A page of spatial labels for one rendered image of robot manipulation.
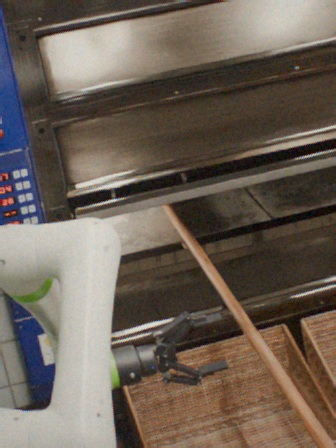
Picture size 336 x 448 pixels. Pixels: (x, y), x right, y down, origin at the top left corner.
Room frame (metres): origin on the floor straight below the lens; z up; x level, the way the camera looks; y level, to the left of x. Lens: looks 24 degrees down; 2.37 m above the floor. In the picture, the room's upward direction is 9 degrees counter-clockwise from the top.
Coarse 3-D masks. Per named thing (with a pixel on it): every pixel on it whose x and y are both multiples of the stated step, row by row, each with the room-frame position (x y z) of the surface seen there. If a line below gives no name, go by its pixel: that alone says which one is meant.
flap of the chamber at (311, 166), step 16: (272, 160) 2.53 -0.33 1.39; (320, 160) 2.40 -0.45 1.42; (192, 176) 2.51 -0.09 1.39; (208, 176) 2.47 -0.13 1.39; (256, 176) 2.36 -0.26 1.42; (272, 176) 2.37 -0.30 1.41; (128, 192) 2.46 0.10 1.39; (192, 192) 2.33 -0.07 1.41; (208, 192) 2.33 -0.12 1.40; (112, 208) 2.29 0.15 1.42; (128, 208) 2.30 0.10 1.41; (144, 208) 2.30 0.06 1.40
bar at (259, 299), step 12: (288, 288) 2.14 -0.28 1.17; (300, 288) 2.14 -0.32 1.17; (312, 288) 2.14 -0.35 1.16; (240, 300) 2.12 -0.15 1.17; (252, 300) 2.12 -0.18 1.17; (264, 300) 2.12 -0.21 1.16; (192, 312) 2.10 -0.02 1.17; (204, 312) 2.10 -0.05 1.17; (216, 312) 2.10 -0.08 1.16; (228, 312) 2.10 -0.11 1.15; (144, 324) 2.07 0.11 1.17; (156, 324) 2.07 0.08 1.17; (120, 336) 2.05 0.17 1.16; (132, 336) 2.06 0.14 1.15
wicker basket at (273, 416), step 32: (192, 352) 2.43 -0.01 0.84; (288, 352) 2.46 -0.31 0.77; (224, 384) 2.41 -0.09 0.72; (256, 384) 2.42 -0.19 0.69; (128, 416) 2.34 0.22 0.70; (160, 416) 2.36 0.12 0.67; (192, 416) 2.37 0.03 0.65; (224, 416) 2.38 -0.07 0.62; (256, 416) 2.39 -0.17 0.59; (288, 416) 2.36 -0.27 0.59; (320, 416) 2.22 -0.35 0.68
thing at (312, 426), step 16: (176, 224) 2.60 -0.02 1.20; (192, 240) 2.46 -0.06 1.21; (208, 272) 2.25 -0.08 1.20; (224, 288) 2.14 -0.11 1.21; (240, 320) 1.97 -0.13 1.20; (256, 336) 1.88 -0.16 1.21; (256, 352) 1.84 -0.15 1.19; (272, 368) 1.74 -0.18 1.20; (288, 384) 1.66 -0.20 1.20; (288, 400) 1.62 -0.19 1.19; (304, 416) 1.55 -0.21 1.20; (320, 432) 1.48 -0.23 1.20
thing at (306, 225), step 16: (320, 208) 2.60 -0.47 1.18; (256, 224) 2.56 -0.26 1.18; (272, 224) 2.54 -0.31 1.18; (288, 224) 2.53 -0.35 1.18; (304, 224) 2.54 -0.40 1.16; (320, 224) 2.54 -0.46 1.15; (208, 240) 2.50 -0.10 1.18; (224, 240) 2.49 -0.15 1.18; (240, 240) 2.50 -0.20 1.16; (256, 240) 2.51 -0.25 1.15; (128, 256) 2.48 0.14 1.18; (144, 256) 2.46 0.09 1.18; (160, 256) 2.46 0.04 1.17; (176, 256) 2.46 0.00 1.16; (192, 256) 2.47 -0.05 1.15; (128, 272) 2.44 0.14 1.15
